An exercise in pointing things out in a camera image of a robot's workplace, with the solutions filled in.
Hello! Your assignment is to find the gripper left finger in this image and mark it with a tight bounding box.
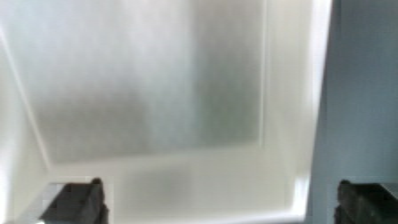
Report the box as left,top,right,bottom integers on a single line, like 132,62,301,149
39,178,109,224

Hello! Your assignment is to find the white drawer box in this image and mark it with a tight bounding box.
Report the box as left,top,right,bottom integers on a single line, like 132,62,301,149
0,0,334,224

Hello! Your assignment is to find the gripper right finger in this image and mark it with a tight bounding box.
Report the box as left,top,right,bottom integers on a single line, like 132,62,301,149
334,180,398,224

